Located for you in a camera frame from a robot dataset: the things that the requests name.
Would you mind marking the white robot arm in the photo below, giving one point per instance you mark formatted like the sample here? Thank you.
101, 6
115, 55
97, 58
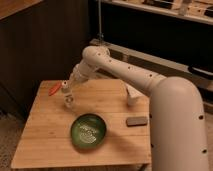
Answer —
177, 124

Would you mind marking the white cup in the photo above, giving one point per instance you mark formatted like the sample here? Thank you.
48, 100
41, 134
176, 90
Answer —
132, 95

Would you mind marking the wooden slatted table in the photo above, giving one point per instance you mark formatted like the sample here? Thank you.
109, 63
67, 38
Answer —
46, 141

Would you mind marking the dark rectangular sponge block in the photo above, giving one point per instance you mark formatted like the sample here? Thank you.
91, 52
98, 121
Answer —
136, 121

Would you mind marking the green round bowl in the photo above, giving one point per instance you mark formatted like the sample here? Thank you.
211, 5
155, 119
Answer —
88, 131

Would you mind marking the metal vertical pole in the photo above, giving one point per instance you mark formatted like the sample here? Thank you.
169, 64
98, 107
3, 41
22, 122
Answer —
100, 34

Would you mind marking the orange carrot toy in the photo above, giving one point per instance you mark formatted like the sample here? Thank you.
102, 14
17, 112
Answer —
54, 89

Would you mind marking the long wooden shelf beam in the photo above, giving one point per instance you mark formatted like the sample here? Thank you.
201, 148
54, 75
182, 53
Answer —
203, 79

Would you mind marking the upper wooden shelf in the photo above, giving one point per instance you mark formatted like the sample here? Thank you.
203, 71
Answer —
200, 11

